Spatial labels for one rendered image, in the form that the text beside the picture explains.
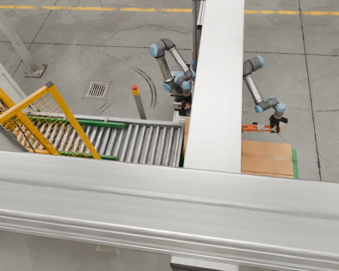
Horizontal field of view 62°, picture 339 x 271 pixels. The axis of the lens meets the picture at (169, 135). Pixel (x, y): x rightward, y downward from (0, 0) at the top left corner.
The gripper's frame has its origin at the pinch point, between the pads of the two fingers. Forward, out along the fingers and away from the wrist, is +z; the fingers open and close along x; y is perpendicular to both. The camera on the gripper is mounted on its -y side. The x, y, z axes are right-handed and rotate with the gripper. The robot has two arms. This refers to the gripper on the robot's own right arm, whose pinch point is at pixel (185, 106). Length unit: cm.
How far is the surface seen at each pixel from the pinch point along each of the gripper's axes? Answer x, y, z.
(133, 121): 11, -68, 48
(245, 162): -38, 67, 54
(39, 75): 143, -267, 103
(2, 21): 154, -276, 2
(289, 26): 264, 171, 108
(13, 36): 155, -276, 29
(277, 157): -30, 103, 54
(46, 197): -176, 2, -213
